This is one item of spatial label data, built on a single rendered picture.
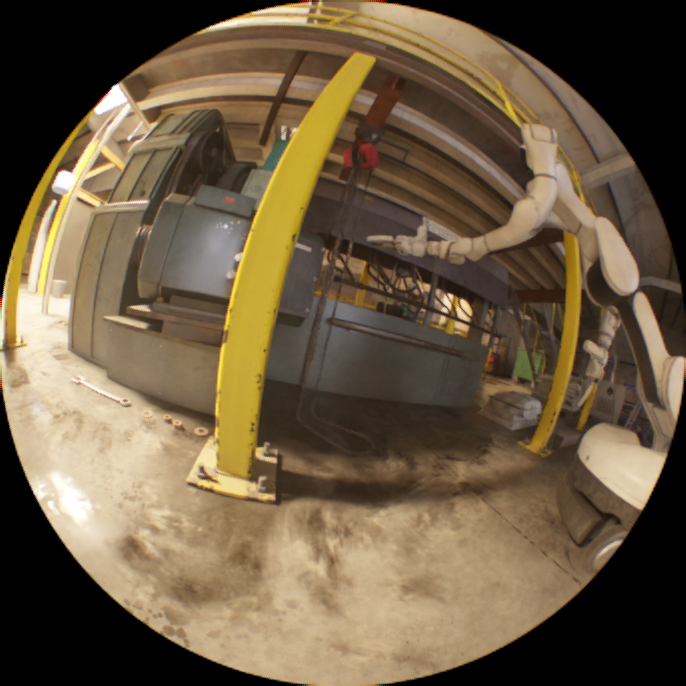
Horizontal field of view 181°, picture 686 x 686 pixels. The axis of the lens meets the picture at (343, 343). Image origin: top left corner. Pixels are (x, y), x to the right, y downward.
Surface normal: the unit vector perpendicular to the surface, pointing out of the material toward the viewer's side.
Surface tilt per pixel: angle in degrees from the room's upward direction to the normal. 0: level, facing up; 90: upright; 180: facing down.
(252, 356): 90
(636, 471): 59
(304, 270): 90
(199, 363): 90
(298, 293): 90
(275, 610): 0
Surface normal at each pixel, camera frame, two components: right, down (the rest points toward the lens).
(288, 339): 0.22, 0.14
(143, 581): 0.23, -0.97
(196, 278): 0.53, 0.19
